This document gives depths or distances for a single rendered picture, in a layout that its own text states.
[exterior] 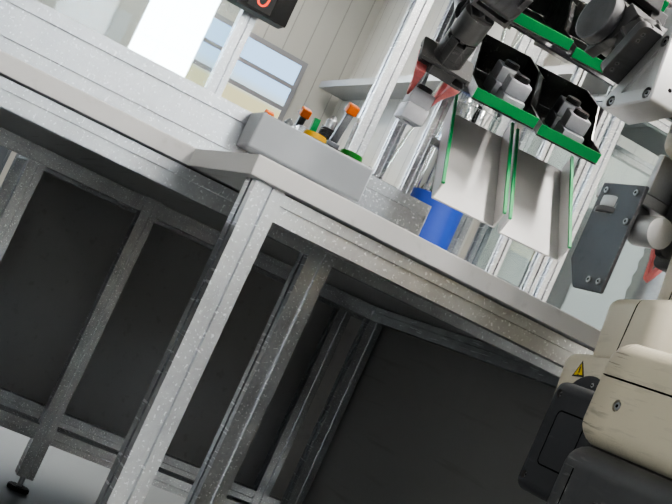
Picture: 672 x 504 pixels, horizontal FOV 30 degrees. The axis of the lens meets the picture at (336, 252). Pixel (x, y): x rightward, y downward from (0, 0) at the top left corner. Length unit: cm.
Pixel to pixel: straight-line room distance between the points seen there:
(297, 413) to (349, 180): 192
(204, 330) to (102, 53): 53
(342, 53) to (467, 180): 911
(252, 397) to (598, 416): 77
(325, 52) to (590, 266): 967
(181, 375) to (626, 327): 59
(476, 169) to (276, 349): 60
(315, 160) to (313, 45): 933
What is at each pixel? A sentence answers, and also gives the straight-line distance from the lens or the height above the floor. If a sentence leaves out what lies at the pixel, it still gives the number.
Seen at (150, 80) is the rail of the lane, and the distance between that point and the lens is 201.
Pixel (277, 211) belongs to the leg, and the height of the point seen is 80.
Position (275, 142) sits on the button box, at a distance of 198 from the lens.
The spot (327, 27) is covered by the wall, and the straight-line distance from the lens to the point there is 1139.
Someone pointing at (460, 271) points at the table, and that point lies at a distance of 179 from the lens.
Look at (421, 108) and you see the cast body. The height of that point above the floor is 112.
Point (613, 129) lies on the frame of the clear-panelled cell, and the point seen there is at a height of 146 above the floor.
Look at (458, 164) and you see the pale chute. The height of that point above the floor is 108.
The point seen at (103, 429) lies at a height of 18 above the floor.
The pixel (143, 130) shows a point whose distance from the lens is 192.
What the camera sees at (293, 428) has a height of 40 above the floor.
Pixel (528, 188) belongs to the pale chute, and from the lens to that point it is 247.
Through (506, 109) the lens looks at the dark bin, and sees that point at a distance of 233.
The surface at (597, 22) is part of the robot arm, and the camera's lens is 179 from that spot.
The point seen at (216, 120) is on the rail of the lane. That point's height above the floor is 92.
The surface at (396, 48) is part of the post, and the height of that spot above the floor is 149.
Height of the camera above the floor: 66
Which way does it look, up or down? 4 degrees up
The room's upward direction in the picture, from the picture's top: 25 degrees clockwise
